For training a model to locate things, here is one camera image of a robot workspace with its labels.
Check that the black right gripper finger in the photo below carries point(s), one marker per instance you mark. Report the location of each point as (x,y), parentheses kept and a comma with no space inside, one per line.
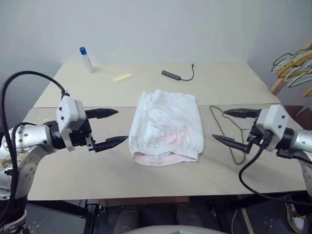
(231,142)
(243,113)

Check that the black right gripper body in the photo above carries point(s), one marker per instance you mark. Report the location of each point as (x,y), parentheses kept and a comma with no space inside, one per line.
(256,136)

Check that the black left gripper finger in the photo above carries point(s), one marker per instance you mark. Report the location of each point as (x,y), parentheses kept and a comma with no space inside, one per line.
(109,143)
(102,113)

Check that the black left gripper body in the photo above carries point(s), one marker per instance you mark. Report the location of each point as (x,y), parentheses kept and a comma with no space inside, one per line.
(81,137)

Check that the white shorts with pink trim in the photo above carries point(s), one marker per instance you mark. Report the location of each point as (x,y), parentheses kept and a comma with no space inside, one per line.
(165,122)

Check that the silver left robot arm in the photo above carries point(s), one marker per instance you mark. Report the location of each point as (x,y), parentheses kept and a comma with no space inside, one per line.
(31,139)

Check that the yellow sticky note pad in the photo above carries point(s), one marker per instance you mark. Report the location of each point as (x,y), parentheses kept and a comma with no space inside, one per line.
(121,77)

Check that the brown cardboard box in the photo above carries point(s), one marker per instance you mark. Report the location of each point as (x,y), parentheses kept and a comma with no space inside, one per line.
(297,114)

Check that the wooden clothes rack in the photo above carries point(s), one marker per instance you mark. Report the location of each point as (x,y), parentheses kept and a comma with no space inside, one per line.
(280,83)

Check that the white bottle blue cap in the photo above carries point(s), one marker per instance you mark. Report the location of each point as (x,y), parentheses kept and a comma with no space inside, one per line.
(87,62)

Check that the wooden stick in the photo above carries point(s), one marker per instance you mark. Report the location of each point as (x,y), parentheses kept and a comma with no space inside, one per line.
(247,219)

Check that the white shoe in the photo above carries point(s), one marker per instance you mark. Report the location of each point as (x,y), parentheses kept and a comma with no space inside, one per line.
(295,217)

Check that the grey robot torso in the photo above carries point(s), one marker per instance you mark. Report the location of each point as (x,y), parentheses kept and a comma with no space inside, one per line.
(170,230)

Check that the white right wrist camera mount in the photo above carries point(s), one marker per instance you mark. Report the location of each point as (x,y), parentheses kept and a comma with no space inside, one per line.
(273,119)

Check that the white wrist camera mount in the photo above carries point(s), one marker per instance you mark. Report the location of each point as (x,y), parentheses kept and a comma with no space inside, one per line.
(273,119)
(65,109)

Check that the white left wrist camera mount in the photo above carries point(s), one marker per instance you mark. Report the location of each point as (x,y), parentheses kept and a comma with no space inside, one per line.
(65,109)

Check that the black table frame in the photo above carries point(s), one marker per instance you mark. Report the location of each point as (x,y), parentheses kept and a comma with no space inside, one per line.
(91,217)

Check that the black metal base plate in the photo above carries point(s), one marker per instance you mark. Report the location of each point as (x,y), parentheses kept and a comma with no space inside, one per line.
(268,219)
(53,219)

